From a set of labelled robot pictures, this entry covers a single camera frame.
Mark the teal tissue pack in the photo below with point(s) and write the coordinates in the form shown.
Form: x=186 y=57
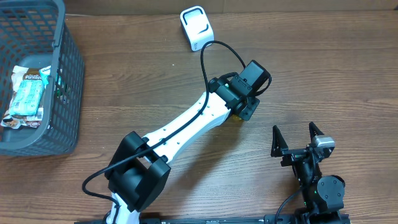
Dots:
x=44 y=74

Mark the white barcode scanner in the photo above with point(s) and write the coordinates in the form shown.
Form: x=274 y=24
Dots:
x=196 y=27

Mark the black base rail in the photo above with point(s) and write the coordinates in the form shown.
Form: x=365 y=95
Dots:
x=266 y=219

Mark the teal wafer packet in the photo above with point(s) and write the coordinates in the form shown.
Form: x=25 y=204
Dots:
x=27 y=99

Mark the yellow dish soap bottle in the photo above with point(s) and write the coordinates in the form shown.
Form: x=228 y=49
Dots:
x=236 y=118

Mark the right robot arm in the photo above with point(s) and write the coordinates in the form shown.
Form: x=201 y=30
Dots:
x=322 y=195

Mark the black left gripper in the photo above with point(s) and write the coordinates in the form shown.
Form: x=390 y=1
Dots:
x=247 y=111

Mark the grey plastic shopping basket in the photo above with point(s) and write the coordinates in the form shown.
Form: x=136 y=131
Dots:
x=34 y=35

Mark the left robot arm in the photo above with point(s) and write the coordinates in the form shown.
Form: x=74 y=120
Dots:
x=141 y=164

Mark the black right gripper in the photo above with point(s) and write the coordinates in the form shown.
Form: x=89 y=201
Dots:
x=280 y=149

